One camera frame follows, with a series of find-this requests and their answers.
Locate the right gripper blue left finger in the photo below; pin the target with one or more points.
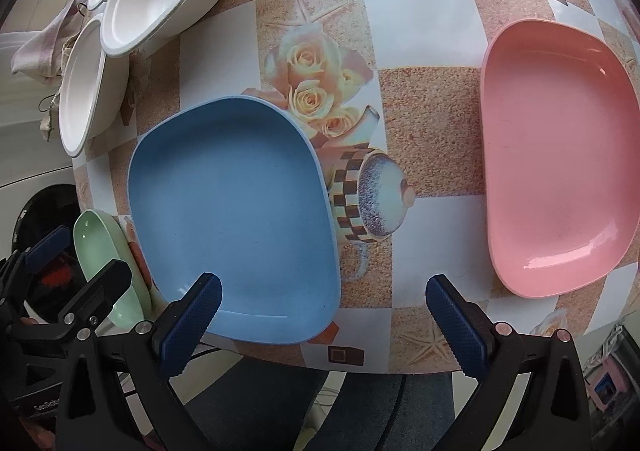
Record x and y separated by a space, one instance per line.
183 323

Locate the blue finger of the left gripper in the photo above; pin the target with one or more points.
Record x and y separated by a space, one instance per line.
50 247
95 301

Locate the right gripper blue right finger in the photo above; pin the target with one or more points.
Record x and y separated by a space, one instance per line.
464 325

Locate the green plastic plate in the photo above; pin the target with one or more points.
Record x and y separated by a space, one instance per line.
98 239

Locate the pink plastic plate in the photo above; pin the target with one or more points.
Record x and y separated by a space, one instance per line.
560 128

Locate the white washing machine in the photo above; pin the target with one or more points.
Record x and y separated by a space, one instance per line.
29 162

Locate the person's jeans legs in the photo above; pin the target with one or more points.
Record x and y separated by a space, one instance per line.
260 405

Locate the pink towel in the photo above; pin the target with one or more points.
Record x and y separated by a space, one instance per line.
41 57

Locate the patterned vinyl tablecloth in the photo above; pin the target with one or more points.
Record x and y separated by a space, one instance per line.
417 64

